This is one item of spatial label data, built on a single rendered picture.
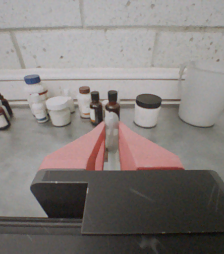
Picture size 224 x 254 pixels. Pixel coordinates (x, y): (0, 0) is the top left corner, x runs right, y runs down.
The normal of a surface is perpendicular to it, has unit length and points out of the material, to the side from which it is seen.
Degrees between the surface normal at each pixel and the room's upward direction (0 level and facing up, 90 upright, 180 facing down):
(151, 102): 0
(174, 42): 90
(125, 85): 90
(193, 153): 0
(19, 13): 90
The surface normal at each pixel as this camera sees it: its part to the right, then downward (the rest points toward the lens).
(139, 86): 0.00, 0.58
